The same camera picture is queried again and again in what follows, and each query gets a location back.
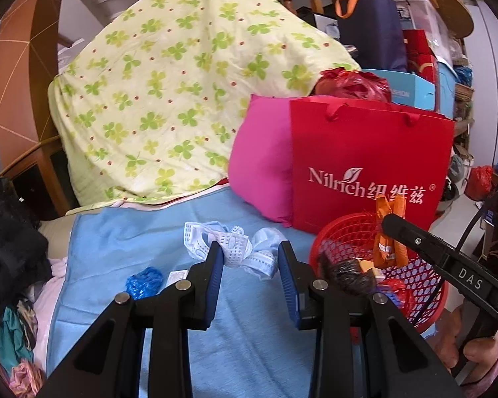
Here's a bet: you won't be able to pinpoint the blue plastic bag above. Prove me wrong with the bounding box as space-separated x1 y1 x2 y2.
125 267 163 300

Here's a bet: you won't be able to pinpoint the orange wrapper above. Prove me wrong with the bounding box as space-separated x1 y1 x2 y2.
373 194 408 270

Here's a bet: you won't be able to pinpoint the white blue face masks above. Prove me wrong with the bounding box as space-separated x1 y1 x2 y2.
183 222 286 280

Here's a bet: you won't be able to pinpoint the long white medicine box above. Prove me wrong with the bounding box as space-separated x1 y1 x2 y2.
165 270 189 288

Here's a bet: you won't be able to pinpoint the person right hand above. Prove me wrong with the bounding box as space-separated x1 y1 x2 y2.
434 305 498 384

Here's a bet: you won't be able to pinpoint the red plastic mesh basket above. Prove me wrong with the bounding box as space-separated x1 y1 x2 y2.
308 213 448 333

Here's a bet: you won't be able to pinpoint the colourful clothes pile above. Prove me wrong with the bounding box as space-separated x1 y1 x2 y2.
0 298 44 397

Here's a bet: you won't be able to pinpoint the black plastic bag pile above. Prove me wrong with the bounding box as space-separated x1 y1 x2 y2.
0 178 52 320

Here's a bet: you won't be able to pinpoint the red Nilrich paper bag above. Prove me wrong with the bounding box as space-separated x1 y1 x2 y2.
290 97 454 233

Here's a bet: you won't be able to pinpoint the pink pillow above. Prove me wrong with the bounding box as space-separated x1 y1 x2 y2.
227 95 292 227

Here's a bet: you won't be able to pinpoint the light blue cardboard box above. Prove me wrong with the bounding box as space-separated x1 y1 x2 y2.
366 69 435 110

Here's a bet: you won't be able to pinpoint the green clover quilt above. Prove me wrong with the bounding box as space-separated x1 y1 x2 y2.
48 0 357 208

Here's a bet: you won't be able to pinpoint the red crumpled plastic bag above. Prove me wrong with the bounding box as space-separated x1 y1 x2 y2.
313 67 392 102

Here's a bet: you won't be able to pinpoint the brown wooden headboard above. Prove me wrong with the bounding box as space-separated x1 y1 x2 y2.
0 0 71 220

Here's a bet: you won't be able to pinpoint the navy bag orange handles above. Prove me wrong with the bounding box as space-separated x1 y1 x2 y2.
335 0 407 72

